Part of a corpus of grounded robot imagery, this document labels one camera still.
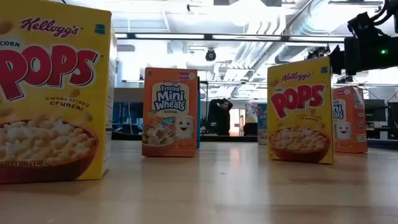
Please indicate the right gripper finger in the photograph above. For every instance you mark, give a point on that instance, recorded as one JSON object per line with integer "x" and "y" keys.
{"x": 338, "y": 60}

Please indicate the orange Mini Wheats cereal box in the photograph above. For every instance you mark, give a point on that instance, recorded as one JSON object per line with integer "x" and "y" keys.
{"x": 349, "y": 124}
{"x": 169, "y": 124}

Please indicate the yellow Corn Pops cereal box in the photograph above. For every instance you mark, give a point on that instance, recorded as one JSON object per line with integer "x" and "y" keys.
{"x": 300, "y": 124}
{"x": 56, "y": 93}

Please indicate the blue Rice Krispies cereal box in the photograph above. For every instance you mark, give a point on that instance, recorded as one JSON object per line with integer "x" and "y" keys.
{"x": 262, "y": 124}

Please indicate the black computer monitor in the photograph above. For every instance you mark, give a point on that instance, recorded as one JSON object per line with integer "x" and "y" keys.
{"x": 374, "y": 110}

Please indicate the person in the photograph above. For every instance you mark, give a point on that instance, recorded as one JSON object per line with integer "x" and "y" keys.
{"x": 221, "y": 118}

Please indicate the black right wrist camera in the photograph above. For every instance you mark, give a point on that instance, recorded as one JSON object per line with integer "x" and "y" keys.
{"x": 362, "y": 26}

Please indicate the black overhead camera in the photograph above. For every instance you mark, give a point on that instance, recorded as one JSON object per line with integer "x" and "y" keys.
{"x": 210, "y": 55}

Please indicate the black overhead frame beam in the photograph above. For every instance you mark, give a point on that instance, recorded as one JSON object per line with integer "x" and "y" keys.
{"x": 208, "y": 36}

